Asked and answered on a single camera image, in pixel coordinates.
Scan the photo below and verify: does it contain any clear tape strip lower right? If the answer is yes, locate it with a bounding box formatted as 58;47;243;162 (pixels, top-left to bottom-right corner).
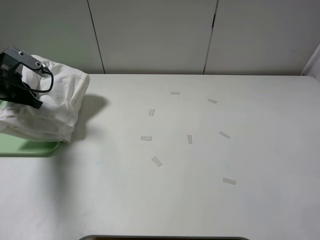
222;177;236;185

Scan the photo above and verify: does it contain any white short sleeve shirt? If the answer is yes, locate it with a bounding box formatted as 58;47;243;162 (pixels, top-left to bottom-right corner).
0;55;90;143

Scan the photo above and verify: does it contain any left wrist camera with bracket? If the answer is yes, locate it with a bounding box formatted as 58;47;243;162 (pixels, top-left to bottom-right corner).
0;46;51;77

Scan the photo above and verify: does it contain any black left camera cable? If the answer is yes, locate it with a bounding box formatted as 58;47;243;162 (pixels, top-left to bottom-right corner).
21;67;54;94

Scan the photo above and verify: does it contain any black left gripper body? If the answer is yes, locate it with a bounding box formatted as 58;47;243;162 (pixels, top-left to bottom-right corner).
0;64;32;104

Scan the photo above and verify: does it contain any clear tape strip lower left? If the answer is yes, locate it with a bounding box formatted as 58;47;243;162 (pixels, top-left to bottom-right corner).
151;156;163;167

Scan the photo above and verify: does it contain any green plastic tray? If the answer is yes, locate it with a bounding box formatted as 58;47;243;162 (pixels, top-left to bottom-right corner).
0;99;61;158

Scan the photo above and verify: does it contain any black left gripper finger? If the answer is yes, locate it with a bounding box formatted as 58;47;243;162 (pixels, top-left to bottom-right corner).
23;92;43;109

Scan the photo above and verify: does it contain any clear tape strip centre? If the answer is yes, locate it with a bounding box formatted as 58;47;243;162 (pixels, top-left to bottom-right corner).
187;135;193;144

